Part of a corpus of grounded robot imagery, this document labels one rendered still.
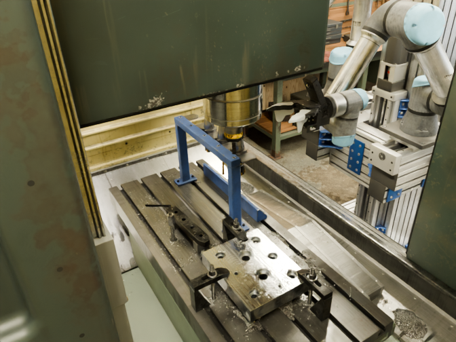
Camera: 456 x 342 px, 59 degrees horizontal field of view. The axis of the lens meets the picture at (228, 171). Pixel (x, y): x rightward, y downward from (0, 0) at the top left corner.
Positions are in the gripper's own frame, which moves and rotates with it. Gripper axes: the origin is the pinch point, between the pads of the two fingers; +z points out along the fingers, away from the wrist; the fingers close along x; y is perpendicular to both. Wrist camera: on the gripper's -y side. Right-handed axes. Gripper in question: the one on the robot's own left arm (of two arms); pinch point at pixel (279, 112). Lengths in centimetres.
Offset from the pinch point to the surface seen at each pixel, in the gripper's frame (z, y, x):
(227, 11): 25.7, -31.6, -12.2
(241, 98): 18.7, -10.4, -7.4
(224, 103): 22.2, -8.9, -5.2
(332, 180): -166, 139, 120
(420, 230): -50, 48, -25
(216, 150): 5.4, 22.5, 27.2
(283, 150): -167, 138, 188
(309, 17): 3.5, -28.7, -12.4
